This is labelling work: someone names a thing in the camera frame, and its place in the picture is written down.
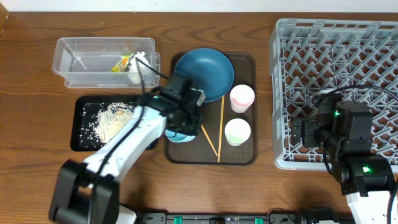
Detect light blue bowl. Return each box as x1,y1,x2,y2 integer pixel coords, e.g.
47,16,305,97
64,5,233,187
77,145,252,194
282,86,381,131
165,129,196,143

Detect light green cup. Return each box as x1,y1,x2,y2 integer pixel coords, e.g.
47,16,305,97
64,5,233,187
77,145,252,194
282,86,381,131
224,118,251,146

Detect pink cup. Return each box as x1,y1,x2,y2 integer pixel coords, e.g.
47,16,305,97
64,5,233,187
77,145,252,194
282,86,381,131
230,85,255,113

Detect yellow snack wrapper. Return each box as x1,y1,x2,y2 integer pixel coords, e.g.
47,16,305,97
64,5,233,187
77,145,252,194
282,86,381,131
109,53,134,72

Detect rice food scraps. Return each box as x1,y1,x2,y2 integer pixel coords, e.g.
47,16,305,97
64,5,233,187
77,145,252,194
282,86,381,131
78,103,135,151

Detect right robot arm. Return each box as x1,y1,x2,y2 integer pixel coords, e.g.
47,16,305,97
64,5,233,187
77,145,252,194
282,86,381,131
291,87,397,223

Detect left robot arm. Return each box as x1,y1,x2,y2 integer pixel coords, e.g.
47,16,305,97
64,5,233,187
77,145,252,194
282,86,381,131
49,72,205,223

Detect grey dishwasher rack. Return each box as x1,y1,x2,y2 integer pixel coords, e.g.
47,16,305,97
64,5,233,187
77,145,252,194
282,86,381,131
269,19,397,171

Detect black waste tray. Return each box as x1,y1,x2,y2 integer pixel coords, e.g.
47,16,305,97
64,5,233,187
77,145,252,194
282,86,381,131
70,94,162,152

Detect left wooden chopstick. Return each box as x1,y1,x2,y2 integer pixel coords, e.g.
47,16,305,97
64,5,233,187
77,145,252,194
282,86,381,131
201,125,218,157

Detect brown serving tray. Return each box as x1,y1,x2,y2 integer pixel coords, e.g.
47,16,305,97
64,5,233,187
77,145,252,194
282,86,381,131
164,52,258,166

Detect dark blue plate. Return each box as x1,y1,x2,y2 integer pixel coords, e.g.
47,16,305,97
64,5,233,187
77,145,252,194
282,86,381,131
174,48,234,103

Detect crumpled white tissue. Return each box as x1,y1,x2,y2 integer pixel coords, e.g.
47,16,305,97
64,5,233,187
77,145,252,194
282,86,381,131
128,52,152,84

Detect clear plastic bin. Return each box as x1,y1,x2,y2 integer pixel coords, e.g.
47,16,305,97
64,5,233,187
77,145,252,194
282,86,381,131
52,37,160,88

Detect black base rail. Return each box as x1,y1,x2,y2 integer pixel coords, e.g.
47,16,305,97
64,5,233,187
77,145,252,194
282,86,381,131
136,207,355,224

